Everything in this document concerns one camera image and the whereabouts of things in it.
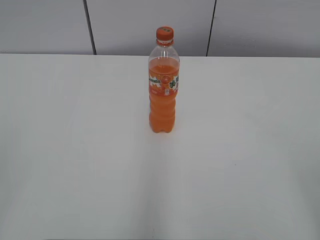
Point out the orange soda plastic bottle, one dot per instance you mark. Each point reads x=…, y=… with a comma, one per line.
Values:
x=163, y=84

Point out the orange bottle cap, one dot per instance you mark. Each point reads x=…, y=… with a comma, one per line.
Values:
x=165, y=34

